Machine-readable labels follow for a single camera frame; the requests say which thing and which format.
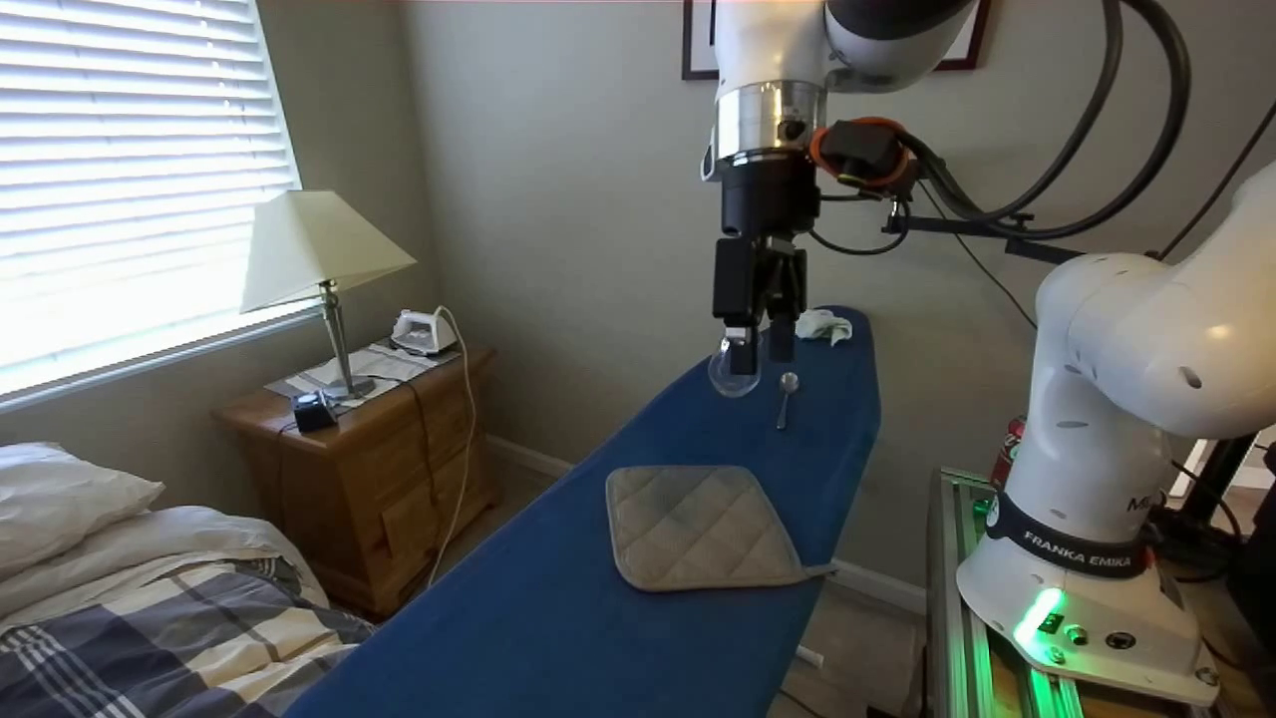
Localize small black alarm clock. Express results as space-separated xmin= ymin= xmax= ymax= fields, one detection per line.
xmin=289 ymin=386 xmax=340 ymax=438

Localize white window blinds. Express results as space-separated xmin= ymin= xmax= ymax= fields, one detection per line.
xmin=0 ymin=0 xmax=307 ymax=382

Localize metal robot stand green light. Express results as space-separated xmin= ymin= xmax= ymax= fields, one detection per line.
xmin=926 ymin=463 xmax=1276 ymax=718

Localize table lamp cream shade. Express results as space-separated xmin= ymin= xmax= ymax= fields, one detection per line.
xmin=238 ymin=189 xmax=420 ymax=405

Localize red cola can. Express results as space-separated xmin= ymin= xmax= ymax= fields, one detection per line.
xmin=989 ymin=417 xmax=1028 ymax=496

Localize white power cord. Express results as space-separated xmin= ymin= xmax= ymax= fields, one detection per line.
xmin=420 ymin=302 xmax=482 ymax=590

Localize plaid blue duvet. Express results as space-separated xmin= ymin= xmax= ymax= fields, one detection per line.
xmin=0 ymin=556 xmax=376 ymax=718

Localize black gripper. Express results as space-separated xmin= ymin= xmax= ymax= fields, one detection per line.
xmin=711 ymin=149 xmax=825 ymax=370

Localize white papers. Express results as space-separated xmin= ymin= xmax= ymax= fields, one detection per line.
xmin=263 ymin=340 xmax=444 ymax=413

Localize wooden nightstand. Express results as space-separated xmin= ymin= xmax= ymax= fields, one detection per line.
xmin=216 ymin=342 xmax=501 ymax=628

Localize white pillow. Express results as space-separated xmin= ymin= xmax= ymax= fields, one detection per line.
xmin=0 ymin=438 xmax=166 ymax=584

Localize white clothes iron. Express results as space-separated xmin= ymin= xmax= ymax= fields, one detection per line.
xmin=388 ymin=302 xmax=462 ymax=362

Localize blue ironing board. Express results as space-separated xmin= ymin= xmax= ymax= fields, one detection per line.
xmin=283 ymin=309 xmax=884 ymax=718

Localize silver metal spoon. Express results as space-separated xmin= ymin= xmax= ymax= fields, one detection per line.
xmin=772 ymin=366 xmax=800 ymax=435

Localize black metal stand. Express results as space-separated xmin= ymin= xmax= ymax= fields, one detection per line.
xmin=1153 ymin=422 xmax=1276 ymax=672

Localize clear drinking glass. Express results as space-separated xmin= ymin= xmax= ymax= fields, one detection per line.
xmin=706 ymin=322 xmax=771 ymax=405

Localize grey quilted pot holder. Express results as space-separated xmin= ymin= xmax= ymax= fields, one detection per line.
xmin=603 ymin=463 xmax=840 ymax=597

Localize black framed wall picture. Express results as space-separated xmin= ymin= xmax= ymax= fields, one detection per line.
xmin=678 ymin=0 xmax=993 ymax=86

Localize white bed blanket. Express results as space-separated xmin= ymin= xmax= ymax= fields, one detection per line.
xmin=0 ymin=504 xmax=335 ymax=631

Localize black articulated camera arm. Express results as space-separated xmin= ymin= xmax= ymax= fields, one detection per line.
xmin=880 ymin=213 xmax=1083 ymax=269

